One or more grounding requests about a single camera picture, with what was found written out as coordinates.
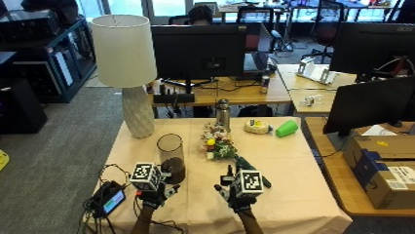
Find person's left hand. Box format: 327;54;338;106
136;181;182;209

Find person's right hand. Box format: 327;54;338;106
213;165;261;215

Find white marker cube right glove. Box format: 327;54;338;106
233;169;265;198

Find white marker cube glove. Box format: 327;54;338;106
129;162;164;192
233;169;265;198

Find white marker cube left glove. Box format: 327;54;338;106
129;162;164;192

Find artificial flower bouquet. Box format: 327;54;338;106
199;121;274;189

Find clear glass cylinder vase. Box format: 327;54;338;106
156;133;187;185

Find beige tablecloth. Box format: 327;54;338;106
82;116;354;234

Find black device with screen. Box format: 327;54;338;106
88;180;129;218

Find yellow white tape roll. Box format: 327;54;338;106
242;118;275;135

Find stainless steel thermos bottle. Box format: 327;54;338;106
214;97;233;132

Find green plastic cup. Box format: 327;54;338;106
275;119;301;138

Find wooden desk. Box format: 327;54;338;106
146;75;293;107
287;89;339;115
303;116;415;217
277;63;358;92

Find drink can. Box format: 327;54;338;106
259;75;271;95

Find small white gadget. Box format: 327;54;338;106
298;95;324;107

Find white paper sheet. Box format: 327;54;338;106
362;124;396;137

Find white stand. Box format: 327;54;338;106
295;56;338;86

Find cardboard box with white label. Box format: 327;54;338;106
363;165;415;211

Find cardboard box with blue tape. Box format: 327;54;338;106
342;135;415;172

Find black computer monitor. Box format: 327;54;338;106
150;23;249;89
328;21;415;79
323;75;415;137

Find yellow object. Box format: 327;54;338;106
0;149;11;172

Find black cabinet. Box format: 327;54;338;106
0;77;49;135

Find office chair with red seat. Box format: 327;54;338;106
235;6;279;52

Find white table lamp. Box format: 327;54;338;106
89;14;160;139

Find dark blue shelf rack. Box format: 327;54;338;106
0;9;97;104

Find black office chair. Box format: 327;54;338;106
310;0;347;64

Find black cable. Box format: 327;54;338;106
97;163;132;187

